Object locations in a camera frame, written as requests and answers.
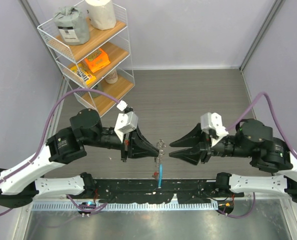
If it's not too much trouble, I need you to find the white patterned cup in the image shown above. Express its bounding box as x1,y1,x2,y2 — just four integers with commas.
105,69,118,84

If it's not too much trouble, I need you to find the metal key organizer blue handle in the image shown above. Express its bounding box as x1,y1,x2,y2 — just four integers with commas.
151,138,166,189

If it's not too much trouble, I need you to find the grey green cup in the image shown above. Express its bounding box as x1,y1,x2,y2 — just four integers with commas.
92,83,103,92

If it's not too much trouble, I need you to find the yellow candy bag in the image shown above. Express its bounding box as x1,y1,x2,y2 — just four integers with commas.
70,63,97,85

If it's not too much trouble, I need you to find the orange snack box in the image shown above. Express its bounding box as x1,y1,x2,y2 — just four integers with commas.
83,48,111,73

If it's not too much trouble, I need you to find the white wire wooden shelf rack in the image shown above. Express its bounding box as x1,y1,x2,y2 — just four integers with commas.
37,0,135,116

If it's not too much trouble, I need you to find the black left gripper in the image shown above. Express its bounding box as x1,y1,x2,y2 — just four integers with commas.
83,123,160,163

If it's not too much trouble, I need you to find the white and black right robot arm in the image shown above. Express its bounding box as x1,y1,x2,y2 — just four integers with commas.
169,118,297,203

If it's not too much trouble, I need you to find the white paper towel roll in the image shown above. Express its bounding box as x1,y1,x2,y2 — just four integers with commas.
85,0,117,31

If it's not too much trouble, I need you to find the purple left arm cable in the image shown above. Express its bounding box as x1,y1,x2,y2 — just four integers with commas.
0,88,122,218

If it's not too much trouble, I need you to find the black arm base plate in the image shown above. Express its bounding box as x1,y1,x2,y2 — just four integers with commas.
66,177,245,205

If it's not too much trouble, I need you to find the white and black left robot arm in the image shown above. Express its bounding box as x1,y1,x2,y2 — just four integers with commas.
0,108,159,209

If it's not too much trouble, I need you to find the white slotted cable duct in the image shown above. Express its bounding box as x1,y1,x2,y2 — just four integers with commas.
31,200,218,212

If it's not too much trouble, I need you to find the grey wrapped paper roll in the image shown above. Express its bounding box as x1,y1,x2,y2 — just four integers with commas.
53,6,90,46

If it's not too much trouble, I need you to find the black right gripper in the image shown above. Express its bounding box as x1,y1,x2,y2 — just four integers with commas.
168,122,253,165

